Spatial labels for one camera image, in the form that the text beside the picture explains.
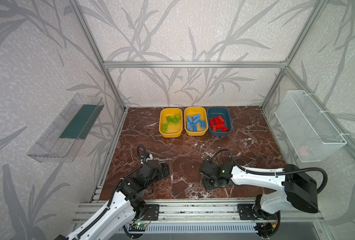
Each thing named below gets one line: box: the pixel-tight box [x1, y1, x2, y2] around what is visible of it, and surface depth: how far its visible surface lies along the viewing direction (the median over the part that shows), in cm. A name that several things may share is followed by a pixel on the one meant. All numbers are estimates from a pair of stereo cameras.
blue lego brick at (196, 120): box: [190, 117, 201, 125], surface depth 110 cm
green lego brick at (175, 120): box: [171, 116, 179, 125], surface depth 111 cm
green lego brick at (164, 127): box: [162, 123, 168, 132], surface depth 109 cm
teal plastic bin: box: [207, 107, 233, 137], surface depth 113 cm
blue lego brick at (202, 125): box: [200, 120, 206, 129], surface depth 110 cm
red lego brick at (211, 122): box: [209, 117, 215, 127], surface depth 111 cm
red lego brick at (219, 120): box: [214, 115, 225, 125], surface depth 113 cm
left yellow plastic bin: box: [159, 107, 183, 138], surface depth 111 cm
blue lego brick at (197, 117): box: [192, 113, 201, 121], surface depth 114 cm
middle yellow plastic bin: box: [184, 106, 209, 137], surface depth 114 cm
